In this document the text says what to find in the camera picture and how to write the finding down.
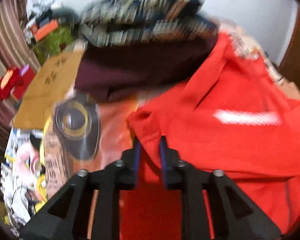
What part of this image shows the red zip jacket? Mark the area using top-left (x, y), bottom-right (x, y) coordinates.
top-left (120, 33), bottom-right (300, 239)

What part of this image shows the printed bed blanket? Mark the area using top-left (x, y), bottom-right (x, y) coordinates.
top-left (1, 19), bottom-right (300, 239)

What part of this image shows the brown cardboard box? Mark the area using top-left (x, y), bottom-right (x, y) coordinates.
top-left (13, 51), bottom-right (84, 130)

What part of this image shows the red plush toy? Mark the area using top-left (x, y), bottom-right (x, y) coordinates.
top-left (0, 64), bottom-right (36, 102)

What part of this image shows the dark maroon garment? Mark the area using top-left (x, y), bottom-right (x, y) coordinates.
top-left (75, 36), bottom-right (217, 101)

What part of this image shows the striped pink curtain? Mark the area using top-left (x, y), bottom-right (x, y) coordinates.
top-left (0, 0), bottom-right (40, 146)

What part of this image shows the orange box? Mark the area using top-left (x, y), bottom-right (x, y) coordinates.
top-left (30, 20), bottom-right (58, 42)

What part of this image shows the patterned knit sweater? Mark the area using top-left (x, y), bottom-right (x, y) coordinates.
top-left (79, 0), bottom-right (218, 47)

